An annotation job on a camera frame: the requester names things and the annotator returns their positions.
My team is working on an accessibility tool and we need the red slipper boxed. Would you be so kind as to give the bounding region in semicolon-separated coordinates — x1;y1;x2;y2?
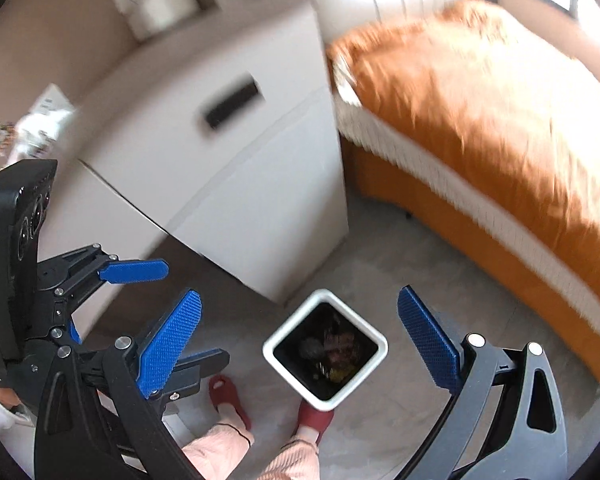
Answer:
209;375;251;431
294;400;335;444

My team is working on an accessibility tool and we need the orange bed blanket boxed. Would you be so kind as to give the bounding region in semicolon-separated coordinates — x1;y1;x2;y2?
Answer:
327;0;600;382

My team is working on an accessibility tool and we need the white tissue box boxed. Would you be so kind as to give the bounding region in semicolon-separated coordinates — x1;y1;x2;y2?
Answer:
124;0;200;42

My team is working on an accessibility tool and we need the right red slipper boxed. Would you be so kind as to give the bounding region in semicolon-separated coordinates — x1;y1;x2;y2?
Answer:
294;400;335;444

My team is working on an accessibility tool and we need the white wall socket lower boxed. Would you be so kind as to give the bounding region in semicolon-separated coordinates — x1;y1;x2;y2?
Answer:
29;84;76;128

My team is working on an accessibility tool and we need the white square trash bin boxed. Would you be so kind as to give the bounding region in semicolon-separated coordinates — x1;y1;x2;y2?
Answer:
262;289;389;412

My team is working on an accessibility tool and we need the left red slipper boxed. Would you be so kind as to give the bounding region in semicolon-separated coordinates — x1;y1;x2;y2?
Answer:
209;375;251;431

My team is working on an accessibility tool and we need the right pink trouser leg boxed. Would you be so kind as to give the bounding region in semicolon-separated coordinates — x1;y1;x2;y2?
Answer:
258;437;320;480

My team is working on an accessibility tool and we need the white drawer cabinet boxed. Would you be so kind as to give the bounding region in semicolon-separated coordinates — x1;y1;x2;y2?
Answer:
0;0;351;461

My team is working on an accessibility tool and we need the crumpled cream paper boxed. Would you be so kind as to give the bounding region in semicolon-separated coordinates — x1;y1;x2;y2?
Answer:
9;110;73;162

